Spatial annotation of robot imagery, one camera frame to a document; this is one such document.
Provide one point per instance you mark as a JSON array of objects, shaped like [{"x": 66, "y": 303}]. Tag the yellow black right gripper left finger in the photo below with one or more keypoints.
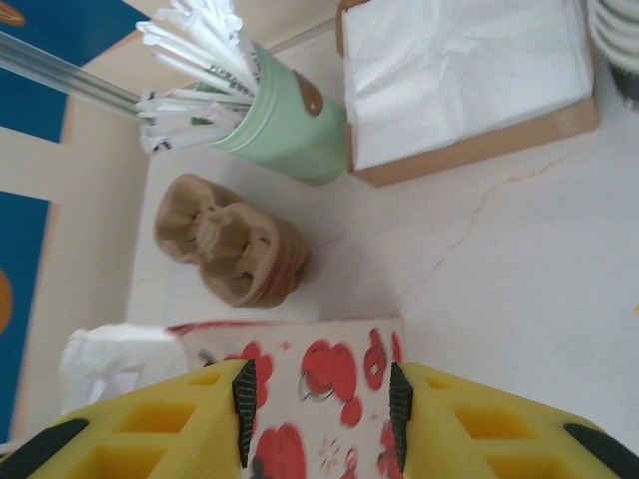
[{"x": 165, "y": 424}]

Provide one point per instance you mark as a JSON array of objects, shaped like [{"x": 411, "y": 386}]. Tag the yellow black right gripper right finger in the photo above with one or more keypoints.
[{"x": 474, "y": 429}]

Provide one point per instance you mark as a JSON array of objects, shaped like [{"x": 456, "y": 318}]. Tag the red and white paper bag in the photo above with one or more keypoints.
[{"x": 319, "y": 379}]

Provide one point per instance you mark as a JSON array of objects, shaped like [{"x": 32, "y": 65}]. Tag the stack of pulp cup carriers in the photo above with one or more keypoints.
[{"x": 234, "y": 249}]

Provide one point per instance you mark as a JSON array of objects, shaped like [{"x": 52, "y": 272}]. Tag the white napkin stack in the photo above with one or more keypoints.
[{"x": 474, "y": 148}]

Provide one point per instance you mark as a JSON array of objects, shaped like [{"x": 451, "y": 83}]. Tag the mint green straw holder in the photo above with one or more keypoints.
[{"x": 294, "y": 130}]

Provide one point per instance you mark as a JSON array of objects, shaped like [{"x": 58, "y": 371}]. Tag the stack of white napkins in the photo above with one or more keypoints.
[{"x": 449, "y": 75}]

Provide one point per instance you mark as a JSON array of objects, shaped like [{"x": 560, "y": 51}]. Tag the bundle of white wrapped straws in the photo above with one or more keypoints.
[{"x": 199, "y": 50}]

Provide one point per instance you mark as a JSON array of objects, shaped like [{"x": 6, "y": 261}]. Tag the stack of paper cups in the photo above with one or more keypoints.
[{"x": 616, "y": 30}]

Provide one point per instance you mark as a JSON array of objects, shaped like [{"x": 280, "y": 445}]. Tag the aluminium frame post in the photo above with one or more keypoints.
[{"x": 65, "y": 75}]

